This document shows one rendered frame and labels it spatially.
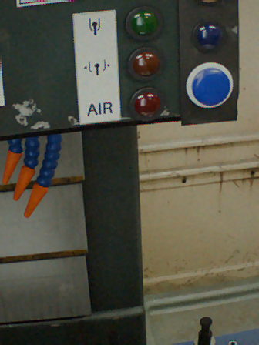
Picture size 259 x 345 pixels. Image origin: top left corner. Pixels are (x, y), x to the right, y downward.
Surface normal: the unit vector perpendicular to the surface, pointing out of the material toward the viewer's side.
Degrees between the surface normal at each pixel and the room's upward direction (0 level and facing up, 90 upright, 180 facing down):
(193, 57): 90
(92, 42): 90
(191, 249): 90
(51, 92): 90
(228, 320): 0
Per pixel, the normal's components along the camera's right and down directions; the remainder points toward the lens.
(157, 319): -0.04, -0.87
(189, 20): 0.16, 0.47
